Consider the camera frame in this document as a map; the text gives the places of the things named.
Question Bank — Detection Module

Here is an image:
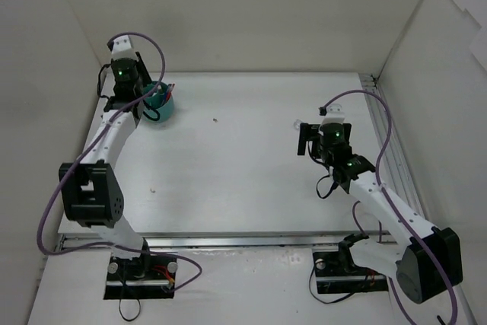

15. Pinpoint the aluminium front rail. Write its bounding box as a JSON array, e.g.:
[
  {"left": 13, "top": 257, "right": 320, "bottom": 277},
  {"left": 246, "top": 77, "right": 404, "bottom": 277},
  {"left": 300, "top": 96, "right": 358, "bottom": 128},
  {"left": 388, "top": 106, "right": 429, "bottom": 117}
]
[{"left": 56, "top": 230, "right": 393, "bottom": 253}]

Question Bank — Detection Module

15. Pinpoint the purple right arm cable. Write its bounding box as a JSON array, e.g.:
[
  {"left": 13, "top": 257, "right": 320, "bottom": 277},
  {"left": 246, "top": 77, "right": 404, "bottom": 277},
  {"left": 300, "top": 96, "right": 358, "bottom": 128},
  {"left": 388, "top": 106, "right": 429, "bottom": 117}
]
[{"left": 319, "top": 89, "right": 460, "bottom": 325}]

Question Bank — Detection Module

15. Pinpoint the teal round divided container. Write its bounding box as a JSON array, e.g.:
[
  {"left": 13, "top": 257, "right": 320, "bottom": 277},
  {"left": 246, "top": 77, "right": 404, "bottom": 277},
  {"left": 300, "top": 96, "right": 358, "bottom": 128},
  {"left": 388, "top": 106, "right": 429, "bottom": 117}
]
[{"left": 143, "top": 82, "right": 174, "bottom": 123}]

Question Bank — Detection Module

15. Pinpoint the red gel pen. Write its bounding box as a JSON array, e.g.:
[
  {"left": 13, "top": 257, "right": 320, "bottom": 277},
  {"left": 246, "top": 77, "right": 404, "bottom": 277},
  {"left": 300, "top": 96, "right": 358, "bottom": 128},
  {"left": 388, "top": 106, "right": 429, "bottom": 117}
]
[{"left": 165, "top": 84, "right": 175, "bottom": 101}]

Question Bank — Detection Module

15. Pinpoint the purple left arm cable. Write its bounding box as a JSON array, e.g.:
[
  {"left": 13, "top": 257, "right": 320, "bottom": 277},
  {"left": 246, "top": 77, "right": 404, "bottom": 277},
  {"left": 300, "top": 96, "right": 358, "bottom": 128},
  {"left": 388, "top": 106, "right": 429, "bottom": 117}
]
[{"left": 37, "top": 32, "right": 202, "bottom": 295}]

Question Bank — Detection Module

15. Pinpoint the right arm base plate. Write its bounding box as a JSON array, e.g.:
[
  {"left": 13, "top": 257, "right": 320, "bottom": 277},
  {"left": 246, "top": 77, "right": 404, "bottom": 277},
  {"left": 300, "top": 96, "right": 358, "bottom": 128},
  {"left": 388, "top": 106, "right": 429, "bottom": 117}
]
[{"left": 309, "top": 234, "right": 388, "bottom": 304}]

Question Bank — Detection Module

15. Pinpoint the clear blue-capped spray bottle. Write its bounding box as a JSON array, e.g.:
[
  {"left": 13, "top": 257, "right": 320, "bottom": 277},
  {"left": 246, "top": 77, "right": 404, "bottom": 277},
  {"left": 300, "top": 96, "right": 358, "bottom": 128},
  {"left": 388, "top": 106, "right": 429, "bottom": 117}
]
[{"left": 293, "top": 119, "right": 301, "bottom": 129}]

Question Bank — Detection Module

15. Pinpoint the aluminium right side rail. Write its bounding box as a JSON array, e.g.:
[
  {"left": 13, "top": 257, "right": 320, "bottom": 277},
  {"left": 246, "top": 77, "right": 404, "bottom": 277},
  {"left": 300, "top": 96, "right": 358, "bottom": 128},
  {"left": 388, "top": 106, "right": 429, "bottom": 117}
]
[{"left": 362, "top": 94, "right": 423, "bottom": 215}]

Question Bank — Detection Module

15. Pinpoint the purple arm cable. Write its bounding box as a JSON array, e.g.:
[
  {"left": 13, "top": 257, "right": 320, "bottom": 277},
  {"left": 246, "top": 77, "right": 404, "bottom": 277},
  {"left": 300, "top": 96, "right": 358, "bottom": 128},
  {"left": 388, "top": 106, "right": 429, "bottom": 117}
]
[
  {"left": 37, "top": 32, "right": 202, "bottom": 295},
  {"left": 319, "top": 89, "right": 460, "bottom": 325}
]

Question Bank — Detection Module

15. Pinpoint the dark blue gel pen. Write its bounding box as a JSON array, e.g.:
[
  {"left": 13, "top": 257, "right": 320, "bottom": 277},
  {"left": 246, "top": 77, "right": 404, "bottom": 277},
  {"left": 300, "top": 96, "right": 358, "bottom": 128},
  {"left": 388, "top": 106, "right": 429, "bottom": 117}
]
[{"left": 163, "top": 85, "right": 173, "bottom": 104}]

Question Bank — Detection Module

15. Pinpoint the aluminium rail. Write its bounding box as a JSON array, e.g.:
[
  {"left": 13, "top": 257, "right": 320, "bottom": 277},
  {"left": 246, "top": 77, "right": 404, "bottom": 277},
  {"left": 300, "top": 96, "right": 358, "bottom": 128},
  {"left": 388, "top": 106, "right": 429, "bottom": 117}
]
[
  {"left": 56, "top": 230, "right": 393, "bottom": 253},
  {"left": 362, "top": 94, "right": 423, "bottom": 215}
]

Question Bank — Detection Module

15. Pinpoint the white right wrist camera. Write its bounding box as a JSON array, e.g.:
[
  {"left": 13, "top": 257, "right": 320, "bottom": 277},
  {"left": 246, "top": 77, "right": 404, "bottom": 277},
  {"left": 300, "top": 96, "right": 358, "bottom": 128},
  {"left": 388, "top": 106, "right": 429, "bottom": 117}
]
[{"left": 319, "top": 104, "right": 345, "bottom": 125}]

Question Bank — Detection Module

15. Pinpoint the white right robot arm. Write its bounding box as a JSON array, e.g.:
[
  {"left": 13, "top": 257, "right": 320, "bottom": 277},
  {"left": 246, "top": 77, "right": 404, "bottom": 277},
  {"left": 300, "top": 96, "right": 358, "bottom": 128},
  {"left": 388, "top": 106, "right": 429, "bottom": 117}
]
[{"left": 298, "top": 122, "right": 463, "bottom": 304}]

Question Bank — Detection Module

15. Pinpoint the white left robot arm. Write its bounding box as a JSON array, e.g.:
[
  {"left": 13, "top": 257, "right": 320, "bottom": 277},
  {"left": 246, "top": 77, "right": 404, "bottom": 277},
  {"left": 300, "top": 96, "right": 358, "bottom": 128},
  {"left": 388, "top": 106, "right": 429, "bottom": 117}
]
[{"left": 59, "top": 50, "right": 152, "bottom": 279}]

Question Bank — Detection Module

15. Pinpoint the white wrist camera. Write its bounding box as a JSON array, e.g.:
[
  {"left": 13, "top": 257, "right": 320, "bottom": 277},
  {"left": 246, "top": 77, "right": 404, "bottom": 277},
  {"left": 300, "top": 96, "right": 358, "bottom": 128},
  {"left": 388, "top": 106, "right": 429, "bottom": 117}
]
[
  {"left": 107, "top": 35, "right": 137, "bottom": 60},
  {"left": 319, "top": 104, "right": 345, "bottom": 125}
]

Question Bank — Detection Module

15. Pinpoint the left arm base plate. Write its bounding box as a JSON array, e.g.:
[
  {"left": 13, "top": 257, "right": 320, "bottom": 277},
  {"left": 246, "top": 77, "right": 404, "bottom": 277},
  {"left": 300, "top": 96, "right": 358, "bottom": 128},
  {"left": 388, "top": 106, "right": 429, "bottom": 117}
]
[{"left": 103, "top": 255, "right": 178, "bottom": 300}]

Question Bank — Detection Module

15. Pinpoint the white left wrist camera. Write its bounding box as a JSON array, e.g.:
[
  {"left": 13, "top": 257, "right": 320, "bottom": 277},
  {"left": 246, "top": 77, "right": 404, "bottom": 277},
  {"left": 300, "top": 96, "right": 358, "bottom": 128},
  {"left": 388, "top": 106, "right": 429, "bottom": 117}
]
[{"left": 107, "top": 35, "right": 137, "bottom": 60}]

